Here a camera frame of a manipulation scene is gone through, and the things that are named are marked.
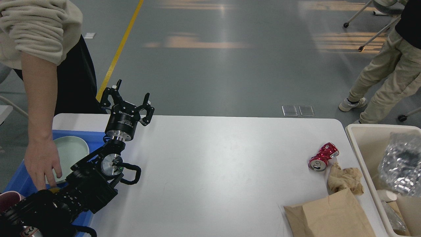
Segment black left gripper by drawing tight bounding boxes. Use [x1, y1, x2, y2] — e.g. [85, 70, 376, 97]
[100, 79, 155, 141]

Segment white chair frame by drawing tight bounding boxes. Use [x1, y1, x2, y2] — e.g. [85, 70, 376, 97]
[343, 0, 408, 52]

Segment person's bare forearm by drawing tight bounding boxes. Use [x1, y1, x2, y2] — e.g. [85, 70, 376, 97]
[21, 52, 58, 144]

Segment light green plate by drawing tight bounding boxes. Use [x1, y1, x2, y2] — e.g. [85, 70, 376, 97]
[53, 136, 90, 184]

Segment small red wrapper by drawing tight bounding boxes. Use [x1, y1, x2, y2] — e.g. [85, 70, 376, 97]
[308, 143, 339, 171]

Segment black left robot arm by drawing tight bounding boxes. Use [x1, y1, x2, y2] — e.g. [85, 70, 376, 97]
[1, 80, 155, 237]

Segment walking person in black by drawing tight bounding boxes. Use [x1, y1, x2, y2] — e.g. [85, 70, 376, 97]
[0, 0, 106, 116]

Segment blue plastic tray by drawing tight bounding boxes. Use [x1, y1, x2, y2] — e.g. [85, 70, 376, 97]
[5, 130, 104, 237]

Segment foil bag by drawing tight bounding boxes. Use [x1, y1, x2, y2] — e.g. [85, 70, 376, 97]
[378, 132, 421, 198]

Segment white plastic bin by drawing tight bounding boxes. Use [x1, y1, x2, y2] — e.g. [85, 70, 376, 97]
[346, 124, 421, 237]

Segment crumpled brown paper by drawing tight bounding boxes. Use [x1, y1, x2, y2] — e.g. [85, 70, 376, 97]
[327, 162, 364, 195]

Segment white cup inside bin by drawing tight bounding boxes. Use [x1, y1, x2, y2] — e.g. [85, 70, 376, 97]
[377, 189, 398, 203]

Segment grey office chair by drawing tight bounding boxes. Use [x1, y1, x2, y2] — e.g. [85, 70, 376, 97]
[0, 63, 28, 119]

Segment pink mug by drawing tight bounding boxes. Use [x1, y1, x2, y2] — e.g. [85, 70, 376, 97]
[0, 191, 25, 213]

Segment person's bare right hand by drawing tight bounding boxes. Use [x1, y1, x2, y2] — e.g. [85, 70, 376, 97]
[24, 136, 62, 191]

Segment brown paper bag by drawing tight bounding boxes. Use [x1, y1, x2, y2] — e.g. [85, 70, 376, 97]
[284, 189, 376, 237]

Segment metal floor socket plates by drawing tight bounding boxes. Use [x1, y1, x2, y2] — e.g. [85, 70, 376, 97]
[281, 105, 315, 117]

